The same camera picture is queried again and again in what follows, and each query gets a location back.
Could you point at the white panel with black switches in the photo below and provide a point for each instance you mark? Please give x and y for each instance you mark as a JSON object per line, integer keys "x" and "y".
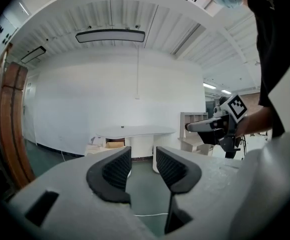
{"x": 0, "y": 31}

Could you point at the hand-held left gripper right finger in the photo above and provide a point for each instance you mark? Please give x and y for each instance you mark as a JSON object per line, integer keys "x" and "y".
{"x": 177, "y": 174}

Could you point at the long black-framed ceiling light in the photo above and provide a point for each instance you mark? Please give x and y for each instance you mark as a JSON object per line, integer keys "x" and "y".
{"x": 110, "y": 35}

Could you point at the person's black shirt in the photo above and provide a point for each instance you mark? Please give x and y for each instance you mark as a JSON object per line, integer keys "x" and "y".
{"x": 269, "y": 34}

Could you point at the open cardboard box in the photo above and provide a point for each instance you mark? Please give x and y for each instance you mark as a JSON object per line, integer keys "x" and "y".
{"x": 114, "y": 144}

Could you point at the fluorescent tube light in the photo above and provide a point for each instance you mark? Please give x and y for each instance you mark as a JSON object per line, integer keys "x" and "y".
{"x": 207, "y": 85}
{"x": 225, "y": 91}

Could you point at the white open shelf unit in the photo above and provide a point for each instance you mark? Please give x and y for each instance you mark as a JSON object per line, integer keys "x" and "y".
{"x": 192, "y": 126}

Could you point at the white door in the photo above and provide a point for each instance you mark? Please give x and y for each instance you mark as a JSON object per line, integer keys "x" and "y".
{"x": 29, "y": 111}

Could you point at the person's left forearm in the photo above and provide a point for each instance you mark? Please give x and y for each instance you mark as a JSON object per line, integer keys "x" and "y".
{"x": 272, "y": 184}

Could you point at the white wall conduit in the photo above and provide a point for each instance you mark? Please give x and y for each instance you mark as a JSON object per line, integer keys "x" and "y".
{"x": 137, "y": 71}

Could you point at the white oval table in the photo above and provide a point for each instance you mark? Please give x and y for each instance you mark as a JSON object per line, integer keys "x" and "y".
{"x": 137, "y": 134}

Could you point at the person's right forearm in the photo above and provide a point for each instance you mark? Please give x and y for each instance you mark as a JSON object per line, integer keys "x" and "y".
{"x": 257, "y": 121}

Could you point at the small black-framed ceiling light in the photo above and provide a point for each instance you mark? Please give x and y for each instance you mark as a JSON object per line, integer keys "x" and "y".
{"x": 33, "y": 54}

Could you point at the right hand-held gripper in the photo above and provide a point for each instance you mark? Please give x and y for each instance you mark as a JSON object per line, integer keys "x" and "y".
{"x": 234, "y": 109}

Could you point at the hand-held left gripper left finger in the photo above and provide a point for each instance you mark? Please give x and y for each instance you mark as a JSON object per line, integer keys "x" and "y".
{"x": 107, "y": 179}

